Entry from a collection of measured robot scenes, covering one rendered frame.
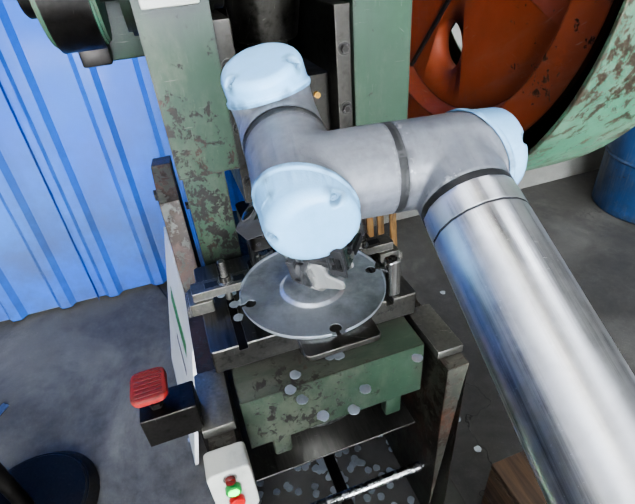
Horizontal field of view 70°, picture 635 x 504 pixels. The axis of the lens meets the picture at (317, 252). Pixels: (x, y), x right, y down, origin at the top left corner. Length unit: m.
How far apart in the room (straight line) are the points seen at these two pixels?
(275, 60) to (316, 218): 0.15
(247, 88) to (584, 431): 0.33
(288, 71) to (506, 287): 0.24
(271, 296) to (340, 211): 0.59
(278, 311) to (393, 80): 0.45
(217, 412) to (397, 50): 0.70
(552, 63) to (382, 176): 0.44
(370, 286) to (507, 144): 0.56
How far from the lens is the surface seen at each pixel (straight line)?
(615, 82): 0.69
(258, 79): 0.39
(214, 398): 0.93
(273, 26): 0.78
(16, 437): 2.00
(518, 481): 1.18
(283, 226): 0.32
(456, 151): 0.36
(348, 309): 0.84
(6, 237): 2.27
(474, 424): 1.67
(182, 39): 0.68
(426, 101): 1.05
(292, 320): 0.83
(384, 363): 0.96
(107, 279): 2.31
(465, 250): 0.32
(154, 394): 0.82
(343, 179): 0.33
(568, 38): 0.73
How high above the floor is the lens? 1.35
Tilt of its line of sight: 35 degrees down
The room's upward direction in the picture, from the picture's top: 5 degrees counter-clockwise
